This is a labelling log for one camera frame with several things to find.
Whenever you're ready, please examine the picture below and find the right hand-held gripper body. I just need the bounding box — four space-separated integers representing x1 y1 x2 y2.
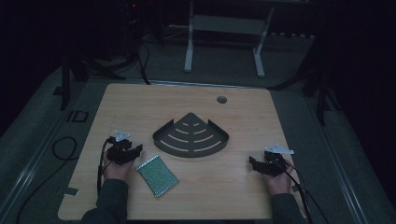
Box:
262 143 295 177

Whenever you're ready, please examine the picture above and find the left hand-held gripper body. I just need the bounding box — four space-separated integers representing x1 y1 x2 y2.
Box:
106 129 134 166

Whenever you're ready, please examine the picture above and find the green sponge with silver edge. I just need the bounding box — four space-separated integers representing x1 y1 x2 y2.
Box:
135 154 180 199

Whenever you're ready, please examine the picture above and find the dark metal corner shelf rack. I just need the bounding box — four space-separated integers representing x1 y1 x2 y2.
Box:
151 112 231 159

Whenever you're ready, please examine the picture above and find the person's left hand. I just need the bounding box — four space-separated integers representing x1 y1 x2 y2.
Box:
102 147 135 182

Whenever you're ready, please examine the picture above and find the person's right hand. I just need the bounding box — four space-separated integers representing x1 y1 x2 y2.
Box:
262 159 296 198

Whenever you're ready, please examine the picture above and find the black tripod stand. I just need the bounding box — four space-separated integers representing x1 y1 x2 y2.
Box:
268 59 342 127
51 49 127 112

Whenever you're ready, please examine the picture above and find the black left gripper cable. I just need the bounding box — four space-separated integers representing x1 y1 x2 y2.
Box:
96 138 112 198

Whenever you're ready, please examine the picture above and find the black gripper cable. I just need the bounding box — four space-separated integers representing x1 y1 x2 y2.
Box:
277 160 331 224
96 138 112 198

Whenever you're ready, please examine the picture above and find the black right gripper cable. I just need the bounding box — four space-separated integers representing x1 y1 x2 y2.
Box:
277 160 331 224

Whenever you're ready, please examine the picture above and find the black looped floor cable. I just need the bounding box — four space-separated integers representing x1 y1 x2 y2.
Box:
14 135 78 224

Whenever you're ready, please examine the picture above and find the black hanging cable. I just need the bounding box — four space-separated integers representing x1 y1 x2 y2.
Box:
135 38 152 86

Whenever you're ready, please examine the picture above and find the white metal desk frame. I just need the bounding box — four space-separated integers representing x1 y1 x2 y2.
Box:
183 0 276 78

